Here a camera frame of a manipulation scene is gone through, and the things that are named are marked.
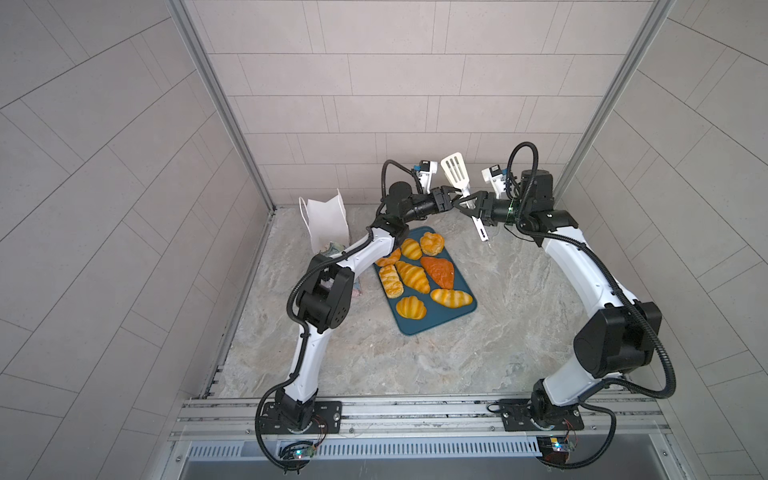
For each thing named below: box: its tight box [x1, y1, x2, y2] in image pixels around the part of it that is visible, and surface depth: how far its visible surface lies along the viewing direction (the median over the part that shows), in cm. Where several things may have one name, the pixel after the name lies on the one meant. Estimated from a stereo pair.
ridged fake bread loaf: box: [379, 264, 404, 298], surface depth 93 cm
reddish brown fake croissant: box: [420, 256, 455, 290], surface depth 96 cm
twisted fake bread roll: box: [430, 288, 473, 309], surface depth 91 cm
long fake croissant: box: [395, 261, 431, 294], surface depth 94 cm
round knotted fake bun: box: [420, 232, 445, 257], surface depth 103 cm
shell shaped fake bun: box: [396, 296, 427, 320], surface depth 88 cm
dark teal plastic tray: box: [373, 226, 477, 336], surface depth 93 cm
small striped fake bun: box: [400, 238, 422, 260], surface depth 101 cm
